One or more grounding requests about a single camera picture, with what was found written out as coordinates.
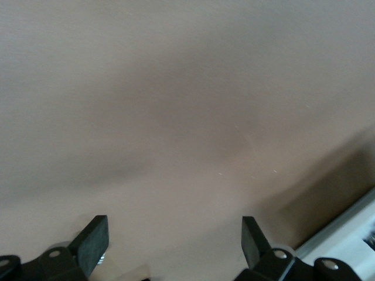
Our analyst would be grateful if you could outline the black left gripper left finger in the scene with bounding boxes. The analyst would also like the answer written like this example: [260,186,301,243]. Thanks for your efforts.
[19,215,110,281]

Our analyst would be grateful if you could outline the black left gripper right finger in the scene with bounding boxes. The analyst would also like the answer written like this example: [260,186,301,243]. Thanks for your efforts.
[234,216,298,281]

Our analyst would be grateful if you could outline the brown table mat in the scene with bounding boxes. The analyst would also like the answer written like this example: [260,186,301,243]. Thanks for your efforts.
[0,0,375,281]

